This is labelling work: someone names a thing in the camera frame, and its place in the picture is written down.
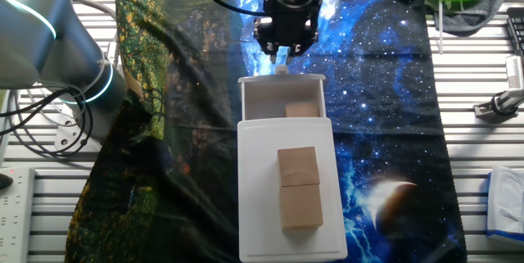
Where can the wooden block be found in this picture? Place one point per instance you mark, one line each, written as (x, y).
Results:
(301, 110)
(298, 166)
(301, 207)

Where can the white drawer with knob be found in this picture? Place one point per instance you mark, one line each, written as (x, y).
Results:
(262, 95)

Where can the galaxy and forest printed cloth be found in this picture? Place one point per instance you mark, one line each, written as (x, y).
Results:
(184, 132)

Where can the grey fabric bag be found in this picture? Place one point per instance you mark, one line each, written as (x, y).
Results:
(491, 13)

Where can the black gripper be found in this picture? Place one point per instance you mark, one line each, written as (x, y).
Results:
(290, 21)

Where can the brown cardboard piece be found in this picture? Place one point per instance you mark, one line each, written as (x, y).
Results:
(133, 84)

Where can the white drawer cabinet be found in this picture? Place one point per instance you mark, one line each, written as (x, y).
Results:
(258, 197)

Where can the black plug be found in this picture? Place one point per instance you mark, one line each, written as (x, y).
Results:
(4, 181)

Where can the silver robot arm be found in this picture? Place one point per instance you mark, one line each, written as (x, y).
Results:
(32, 29)

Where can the white power strip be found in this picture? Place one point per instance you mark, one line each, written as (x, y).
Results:
(16, 214)

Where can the silver depth camera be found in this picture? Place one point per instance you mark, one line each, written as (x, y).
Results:
(515, 72)

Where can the black keyboard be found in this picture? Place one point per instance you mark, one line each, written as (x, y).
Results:
(516, 29)

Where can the blue white tissue pack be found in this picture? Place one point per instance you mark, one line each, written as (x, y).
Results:
(505, 201)

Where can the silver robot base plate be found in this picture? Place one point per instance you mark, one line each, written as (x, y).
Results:
(67, 132)

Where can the metal camera stand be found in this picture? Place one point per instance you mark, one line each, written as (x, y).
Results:
(497, 105)

